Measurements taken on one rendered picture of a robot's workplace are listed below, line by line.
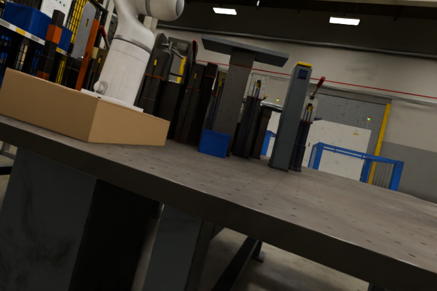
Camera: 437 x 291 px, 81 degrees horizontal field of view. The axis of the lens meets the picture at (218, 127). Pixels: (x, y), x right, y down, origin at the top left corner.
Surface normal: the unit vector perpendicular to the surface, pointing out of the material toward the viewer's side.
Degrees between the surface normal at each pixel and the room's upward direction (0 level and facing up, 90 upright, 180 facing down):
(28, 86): 90
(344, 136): 90
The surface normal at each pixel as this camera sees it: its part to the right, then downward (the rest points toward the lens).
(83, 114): -0.32, -0.10
